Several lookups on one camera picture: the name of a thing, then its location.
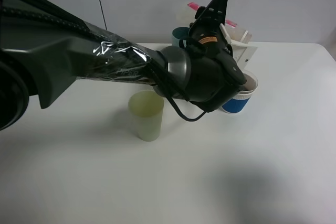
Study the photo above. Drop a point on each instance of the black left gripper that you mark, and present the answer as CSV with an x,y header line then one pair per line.
x,y
206,31

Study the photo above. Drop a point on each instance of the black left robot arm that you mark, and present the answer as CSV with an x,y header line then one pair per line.
x,y
45,49

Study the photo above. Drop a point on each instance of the light green plastic cup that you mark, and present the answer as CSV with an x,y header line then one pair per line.
x,y
146,108

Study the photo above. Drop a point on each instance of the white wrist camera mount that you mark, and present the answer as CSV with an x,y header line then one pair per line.
x,y
242,53

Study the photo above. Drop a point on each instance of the blue sleeved glass cup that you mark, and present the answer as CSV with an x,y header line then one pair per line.
x,y
238,102

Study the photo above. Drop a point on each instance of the teal plastic cup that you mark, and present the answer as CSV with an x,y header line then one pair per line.
x,y
178,34

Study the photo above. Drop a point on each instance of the clear drink bottle brown liquid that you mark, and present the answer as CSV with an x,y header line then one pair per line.
x,y
187,13

